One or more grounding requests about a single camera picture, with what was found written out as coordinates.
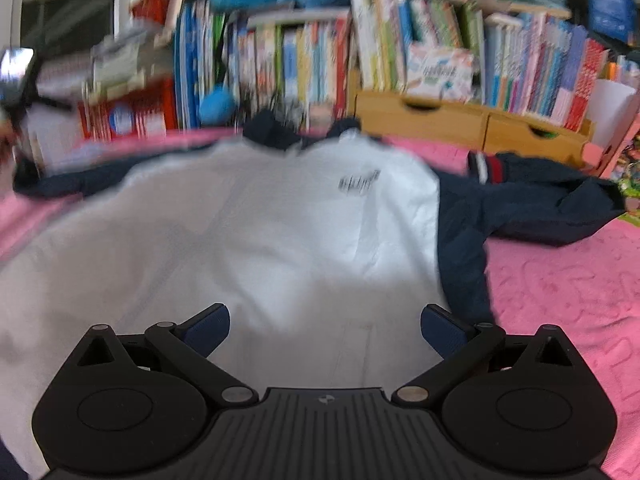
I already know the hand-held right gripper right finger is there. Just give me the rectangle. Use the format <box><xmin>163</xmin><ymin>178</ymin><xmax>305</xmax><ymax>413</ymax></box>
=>
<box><xmin>391</xmin><ymin>304</ymin><xmax>581</xmax><ymax>406</ymax></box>

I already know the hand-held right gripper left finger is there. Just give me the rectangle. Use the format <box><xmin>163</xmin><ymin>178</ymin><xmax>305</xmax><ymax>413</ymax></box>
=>
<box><xmin>75</xmin><ymin>303</ymin><xmax>260</xmax><ymax>409</ymax></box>

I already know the navy and white jacket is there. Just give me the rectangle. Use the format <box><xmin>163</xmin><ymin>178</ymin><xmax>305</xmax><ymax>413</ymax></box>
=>
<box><xmin>0</xmin><ymin>110</ymin><xmax>626</xmax><ymax>476</ymax></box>

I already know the stack of paper workbooks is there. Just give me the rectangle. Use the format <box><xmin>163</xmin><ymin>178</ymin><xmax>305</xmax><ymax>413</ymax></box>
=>
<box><xmin>37</xmin><ymin>35</ymin><xmax>173</xmax><ymax>106</ymax></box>

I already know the red plastic crate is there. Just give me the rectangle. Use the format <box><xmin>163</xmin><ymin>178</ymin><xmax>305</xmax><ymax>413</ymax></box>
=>
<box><xmin>77</xmin><ymin>85</ymin><xmax>178</xmax><ymax>141</ymax></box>

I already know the red plastic basket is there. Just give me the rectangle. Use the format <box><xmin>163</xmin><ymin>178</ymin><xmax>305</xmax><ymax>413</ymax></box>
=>
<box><xmin>130</xmin><ymin>0</ymin><xmax>173</xmax><ymax>26</ymax></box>

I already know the blue plush ball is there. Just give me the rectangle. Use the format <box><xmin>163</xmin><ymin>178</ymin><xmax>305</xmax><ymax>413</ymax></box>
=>
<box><xmin>199</xmin><ymin>85</ymin><xmax>237</xmax><ymax>123</ymax></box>

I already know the wooden drawer organizer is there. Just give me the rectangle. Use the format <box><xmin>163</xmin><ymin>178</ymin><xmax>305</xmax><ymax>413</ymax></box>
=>
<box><xmin>355</xmin><ymin>90</ymin><xmax>593</xmax><ymax>168</ymax></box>

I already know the white colourful printed box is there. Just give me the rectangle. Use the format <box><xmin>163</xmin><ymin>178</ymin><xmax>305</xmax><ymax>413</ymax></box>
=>
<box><xmin>405</xmin><ymin>42</ymin><xmax>476</xmax><ymax>103</ymax></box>

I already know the row of blue and red books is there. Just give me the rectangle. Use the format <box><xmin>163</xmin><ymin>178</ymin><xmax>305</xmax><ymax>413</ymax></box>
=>
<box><xmin>482</xmin><ymin>12</ymin><xmax>608</xmax><ymax>131</ymax></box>

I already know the white pen holder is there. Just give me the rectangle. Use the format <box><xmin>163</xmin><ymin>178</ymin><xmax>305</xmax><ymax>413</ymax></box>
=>
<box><xmin>585</xmin><ymin>77</ymin><xmax>640</xmax><ymax>161</ymax></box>

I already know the row of thin children's books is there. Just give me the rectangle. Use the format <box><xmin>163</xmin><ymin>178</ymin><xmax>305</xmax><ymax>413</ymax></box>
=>
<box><xmin>172</xmin><ymin>0</ymin><xmax>351</xmax><ymax>131</ymax></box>

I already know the bunch of coloured pens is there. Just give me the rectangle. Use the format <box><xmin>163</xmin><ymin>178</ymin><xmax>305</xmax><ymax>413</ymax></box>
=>
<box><xmin>607</xmin><ymin>55</ymin><xmax>640</xmax><ymax>83</ymax></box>

